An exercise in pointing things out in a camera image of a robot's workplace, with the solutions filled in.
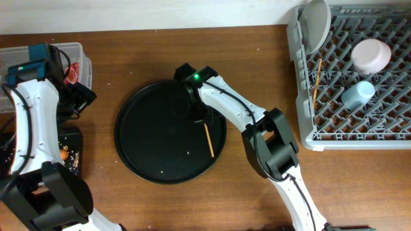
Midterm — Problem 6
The red snack wrapper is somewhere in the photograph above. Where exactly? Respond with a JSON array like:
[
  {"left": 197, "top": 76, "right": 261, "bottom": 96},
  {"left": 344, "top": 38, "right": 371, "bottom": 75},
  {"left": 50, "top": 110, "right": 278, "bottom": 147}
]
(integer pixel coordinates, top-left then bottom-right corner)
[{"left": 64, "top": 62, "right": 80, "bottom": 85}]

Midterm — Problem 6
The orange carrot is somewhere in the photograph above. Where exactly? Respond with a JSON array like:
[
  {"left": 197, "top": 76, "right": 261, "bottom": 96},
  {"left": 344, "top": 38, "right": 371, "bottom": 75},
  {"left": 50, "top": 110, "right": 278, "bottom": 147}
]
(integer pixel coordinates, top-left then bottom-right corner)
[{"left": 60, "top": 150, "right": 69, "bottom": 160}]

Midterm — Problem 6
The rice pile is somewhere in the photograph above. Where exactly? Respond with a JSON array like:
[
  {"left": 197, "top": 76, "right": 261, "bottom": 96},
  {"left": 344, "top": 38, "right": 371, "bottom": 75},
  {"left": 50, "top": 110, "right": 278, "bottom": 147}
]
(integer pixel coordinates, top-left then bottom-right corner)
[{"left": 58, "top": 135, "right": 81, "bottom": 172}]

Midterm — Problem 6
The wooden chopstick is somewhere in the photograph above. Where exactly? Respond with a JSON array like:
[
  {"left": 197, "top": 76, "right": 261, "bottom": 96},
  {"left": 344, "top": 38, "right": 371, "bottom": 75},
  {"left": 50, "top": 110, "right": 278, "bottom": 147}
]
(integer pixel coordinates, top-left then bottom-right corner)
[
  {"left": 204, "top": 123, "right": 214, "bottom": 158},
  {"left": 313, "top": 58, "right": 322, "bottom": 109}
]

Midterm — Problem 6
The white plate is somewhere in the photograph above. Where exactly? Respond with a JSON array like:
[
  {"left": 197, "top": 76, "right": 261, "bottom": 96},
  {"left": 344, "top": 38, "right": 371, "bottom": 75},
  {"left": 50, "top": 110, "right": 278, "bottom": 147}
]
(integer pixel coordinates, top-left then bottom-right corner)
[{"left": 299, "top": 0, "right": 331, "bottom": 55}]

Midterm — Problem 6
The light blue cup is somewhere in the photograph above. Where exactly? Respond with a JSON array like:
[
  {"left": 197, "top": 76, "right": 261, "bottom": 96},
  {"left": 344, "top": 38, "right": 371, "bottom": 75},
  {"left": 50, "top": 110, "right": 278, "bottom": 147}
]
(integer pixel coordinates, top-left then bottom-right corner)
[{"left": 341, "top": 81, "right": 376, "bottom": 110}]

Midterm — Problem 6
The white bowl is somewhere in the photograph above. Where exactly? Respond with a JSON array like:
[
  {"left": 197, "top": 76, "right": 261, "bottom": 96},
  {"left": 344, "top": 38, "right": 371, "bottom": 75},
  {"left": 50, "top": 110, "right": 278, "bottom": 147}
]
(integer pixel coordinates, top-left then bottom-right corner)
[{"left": 351, "top": 38, "right": 391, "bottom": 74}]

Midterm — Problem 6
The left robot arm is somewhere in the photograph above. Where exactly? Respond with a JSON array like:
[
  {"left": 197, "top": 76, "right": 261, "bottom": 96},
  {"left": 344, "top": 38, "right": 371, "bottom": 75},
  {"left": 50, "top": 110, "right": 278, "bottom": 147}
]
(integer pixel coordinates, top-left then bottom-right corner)
[{"left": 1, "top": 60, "right": 124, "bottom": 230}]

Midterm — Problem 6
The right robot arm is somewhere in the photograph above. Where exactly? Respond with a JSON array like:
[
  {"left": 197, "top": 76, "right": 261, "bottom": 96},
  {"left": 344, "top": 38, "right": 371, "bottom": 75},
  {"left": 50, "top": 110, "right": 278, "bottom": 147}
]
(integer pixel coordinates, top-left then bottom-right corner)
[{"left": 174, "top": 64, "right": 332, "bottom": 231}]

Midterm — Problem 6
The black waste bin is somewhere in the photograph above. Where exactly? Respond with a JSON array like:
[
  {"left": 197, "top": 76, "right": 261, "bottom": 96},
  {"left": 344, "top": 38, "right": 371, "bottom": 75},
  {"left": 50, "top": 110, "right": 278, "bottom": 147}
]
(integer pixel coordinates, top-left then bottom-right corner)
[{"left": 1, "top": 127, "right": 83, "bottom": 193}]

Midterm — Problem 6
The grey dishwasher rack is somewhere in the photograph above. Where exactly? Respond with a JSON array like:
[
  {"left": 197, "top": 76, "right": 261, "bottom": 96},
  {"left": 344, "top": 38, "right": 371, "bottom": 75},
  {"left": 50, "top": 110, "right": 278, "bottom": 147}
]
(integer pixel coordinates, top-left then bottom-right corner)
[{"left": 286, "top": 4, "right": 410, "bottom": 151}]

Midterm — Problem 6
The round black tray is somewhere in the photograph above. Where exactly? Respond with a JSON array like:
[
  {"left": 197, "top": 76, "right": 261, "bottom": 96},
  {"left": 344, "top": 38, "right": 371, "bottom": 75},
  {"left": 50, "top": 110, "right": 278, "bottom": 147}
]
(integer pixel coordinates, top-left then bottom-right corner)
[{"left": 114, "top": 80, "right": 227, "bottom": 184}]

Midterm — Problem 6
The clear plastic bin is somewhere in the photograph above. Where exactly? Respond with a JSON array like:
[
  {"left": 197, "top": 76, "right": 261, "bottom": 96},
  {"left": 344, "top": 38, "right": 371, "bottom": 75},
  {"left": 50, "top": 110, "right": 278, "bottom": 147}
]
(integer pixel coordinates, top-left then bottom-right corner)
[{"left": 1, "top": 42, "right": 92, "bottom": 99}]

